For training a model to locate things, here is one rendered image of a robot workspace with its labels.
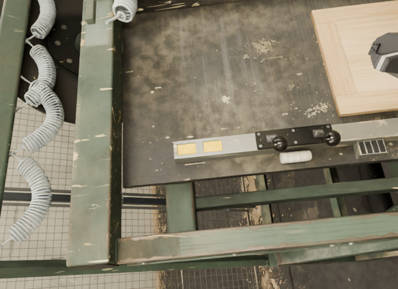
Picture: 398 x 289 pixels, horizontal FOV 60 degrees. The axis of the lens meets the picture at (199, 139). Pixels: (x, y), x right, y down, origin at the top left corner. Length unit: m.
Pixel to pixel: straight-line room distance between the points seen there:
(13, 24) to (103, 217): 1.03
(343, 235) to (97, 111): 0.68
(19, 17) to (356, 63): 1.30
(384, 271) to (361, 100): 1.64
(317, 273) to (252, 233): 2.07
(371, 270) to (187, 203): 1.82
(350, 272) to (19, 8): 2.46
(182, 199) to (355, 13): 0.78
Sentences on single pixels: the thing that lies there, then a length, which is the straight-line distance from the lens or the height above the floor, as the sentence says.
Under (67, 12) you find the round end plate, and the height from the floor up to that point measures 1.95.
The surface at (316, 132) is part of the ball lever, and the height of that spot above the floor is 1.40.
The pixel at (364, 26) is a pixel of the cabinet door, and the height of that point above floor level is 1.18.
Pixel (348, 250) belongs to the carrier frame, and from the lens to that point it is 1.66.
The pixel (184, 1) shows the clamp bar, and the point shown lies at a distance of 1.22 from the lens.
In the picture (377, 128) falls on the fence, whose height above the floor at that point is 1.25.
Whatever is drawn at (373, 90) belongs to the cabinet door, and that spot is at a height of 1.21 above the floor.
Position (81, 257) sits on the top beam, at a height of 1.92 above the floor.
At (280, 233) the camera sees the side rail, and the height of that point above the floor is 1.51.
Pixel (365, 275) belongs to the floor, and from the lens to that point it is 2.62.
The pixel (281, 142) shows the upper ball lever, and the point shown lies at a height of 1.55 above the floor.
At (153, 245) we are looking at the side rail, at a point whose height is 1.76.
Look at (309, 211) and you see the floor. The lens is 2.90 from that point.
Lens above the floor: 2.07
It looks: 27 degrees down
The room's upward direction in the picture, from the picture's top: 82 degrees counter-clockwise
